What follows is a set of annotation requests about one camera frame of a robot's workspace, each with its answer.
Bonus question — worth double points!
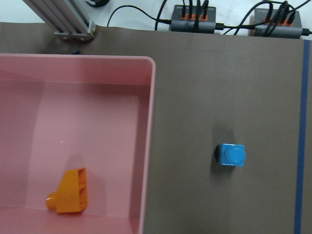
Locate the small blue block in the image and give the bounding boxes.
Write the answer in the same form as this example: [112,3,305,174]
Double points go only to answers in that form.
[216,143,247,167]

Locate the orange sloped block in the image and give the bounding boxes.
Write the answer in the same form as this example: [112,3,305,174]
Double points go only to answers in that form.
[46,168,88,214]

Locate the pink plastic box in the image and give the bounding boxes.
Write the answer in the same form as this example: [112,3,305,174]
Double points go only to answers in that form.
[0,54,156,234]

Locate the far grey usb hub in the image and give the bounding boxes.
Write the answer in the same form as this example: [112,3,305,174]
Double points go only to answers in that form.
[170,5,216,34]

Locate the grey usb hub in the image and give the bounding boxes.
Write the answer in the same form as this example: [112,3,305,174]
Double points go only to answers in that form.
[170,5,216,34]
[249,8,303,39]

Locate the near grey usb hub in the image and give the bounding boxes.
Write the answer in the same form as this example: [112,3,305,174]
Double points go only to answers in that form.
[249,8,303,39]

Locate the aluminium frame post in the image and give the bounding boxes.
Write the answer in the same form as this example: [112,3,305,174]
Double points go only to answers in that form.
[24,0,96,42]

